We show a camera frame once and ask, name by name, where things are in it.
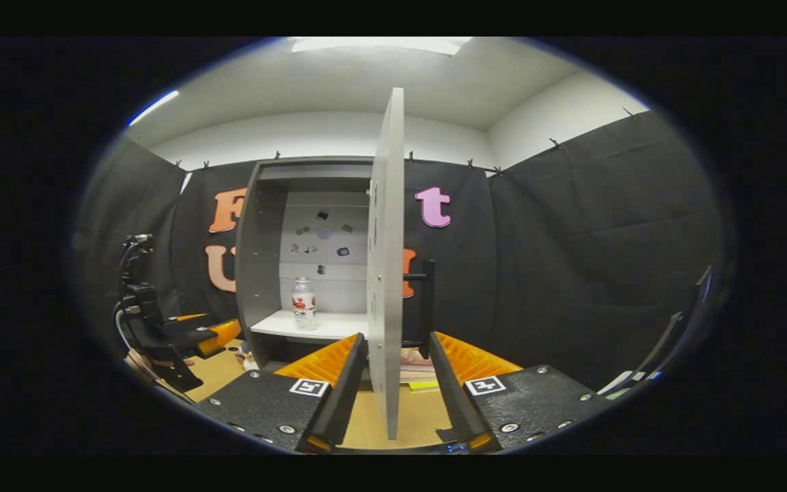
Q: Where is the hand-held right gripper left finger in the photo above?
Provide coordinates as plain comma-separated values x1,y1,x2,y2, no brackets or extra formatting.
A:
195,332,370,454

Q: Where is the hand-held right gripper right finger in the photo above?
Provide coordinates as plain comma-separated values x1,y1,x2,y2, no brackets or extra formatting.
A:
428,331,617,453

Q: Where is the grey cabinet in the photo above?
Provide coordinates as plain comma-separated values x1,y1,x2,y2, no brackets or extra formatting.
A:
234,156,375,374

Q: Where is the clear bottle with red label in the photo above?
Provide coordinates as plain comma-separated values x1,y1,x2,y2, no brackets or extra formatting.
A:
290,276,318,331

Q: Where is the penguin plush toy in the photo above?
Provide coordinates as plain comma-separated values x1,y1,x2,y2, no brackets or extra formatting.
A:
235,342,262,373

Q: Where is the black backdrop cloth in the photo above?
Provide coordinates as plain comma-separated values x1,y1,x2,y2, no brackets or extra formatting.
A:
72,109,726,411

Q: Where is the narrow ceiling light strip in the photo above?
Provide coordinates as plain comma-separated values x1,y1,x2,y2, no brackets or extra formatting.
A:
126,90,181,128

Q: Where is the wide ceiling light panel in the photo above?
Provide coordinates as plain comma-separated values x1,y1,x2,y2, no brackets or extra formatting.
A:
290,37,473,57

